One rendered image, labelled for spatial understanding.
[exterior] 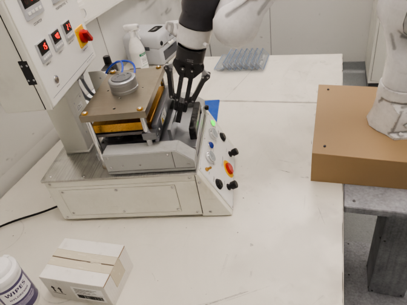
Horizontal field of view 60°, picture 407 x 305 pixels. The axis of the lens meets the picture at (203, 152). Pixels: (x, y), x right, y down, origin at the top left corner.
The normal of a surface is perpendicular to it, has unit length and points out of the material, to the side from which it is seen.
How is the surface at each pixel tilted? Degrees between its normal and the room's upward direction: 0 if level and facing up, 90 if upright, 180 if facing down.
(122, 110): 0
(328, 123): 5
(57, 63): 90
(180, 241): 0
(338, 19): 90
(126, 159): 90
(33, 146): 90
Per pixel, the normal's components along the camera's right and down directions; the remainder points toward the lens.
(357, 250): -0.14, -0.79
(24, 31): 0.99, -0.06
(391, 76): -0.88, 0.40
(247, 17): 0.14, 0.40
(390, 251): -0.29, 0.62
